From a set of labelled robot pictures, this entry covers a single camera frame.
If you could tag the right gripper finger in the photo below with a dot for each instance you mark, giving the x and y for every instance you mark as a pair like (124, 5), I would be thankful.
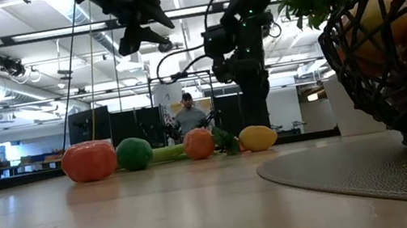
(266, 98)
(251, 102)

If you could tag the red tomato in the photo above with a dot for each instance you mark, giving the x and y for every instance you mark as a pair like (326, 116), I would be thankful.
(89, 161)

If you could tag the orange toy carrot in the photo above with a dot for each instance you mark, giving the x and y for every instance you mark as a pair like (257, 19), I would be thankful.
(226, 141)

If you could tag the yellow toy lemon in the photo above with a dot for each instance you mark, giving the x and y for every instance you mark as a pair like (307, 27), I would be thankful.
(257, 138)

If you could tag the black ceiling lamp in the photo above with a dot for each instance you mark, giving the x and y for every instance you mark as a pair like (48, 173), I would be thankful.
(166, 48)
(5, 63)

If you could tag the red and yellow toy mango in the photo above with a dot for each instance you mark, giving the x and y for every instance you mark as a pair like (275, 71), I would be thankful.
(374, 25)

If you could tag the black screen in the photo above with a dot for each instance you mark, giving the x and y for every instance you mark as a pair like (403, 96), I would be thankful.
(86, 126)

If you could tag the green toy lime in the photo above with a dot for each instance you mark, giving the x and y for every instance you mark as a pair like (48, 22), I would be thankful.
(134, 154)

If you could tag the person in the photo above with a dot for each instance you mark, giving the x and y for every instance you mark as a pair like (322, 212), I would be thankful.
(190, 118)

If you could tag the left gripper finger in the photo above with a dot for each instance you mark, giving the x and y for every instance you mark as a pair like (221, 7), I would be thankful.
(159, 16)
(138, 38)

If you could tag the toy orange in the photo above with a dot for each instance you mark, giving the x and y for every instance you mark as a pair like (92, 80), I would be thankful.
(199, 144)

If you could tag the black partition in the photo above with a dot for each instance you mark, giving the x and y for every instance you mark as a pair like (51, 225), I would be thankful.
(135, 124)
(228, 114)

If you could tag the black rack frame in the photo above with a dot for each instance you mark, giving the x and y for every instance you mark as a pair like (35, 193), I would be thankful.
(179, 75)

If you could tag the green and white toy leek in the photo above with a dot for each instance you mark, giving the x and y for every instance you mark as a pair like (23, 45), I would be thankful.
(169, 153)

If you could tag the round grey placemat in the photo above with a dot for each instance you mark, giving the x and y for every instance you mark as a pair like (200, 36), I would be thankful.
(360, 171)

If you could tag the green plant in white pot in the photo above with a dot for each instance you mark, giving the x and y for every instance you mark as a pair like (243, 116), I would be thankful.
(350, 107)

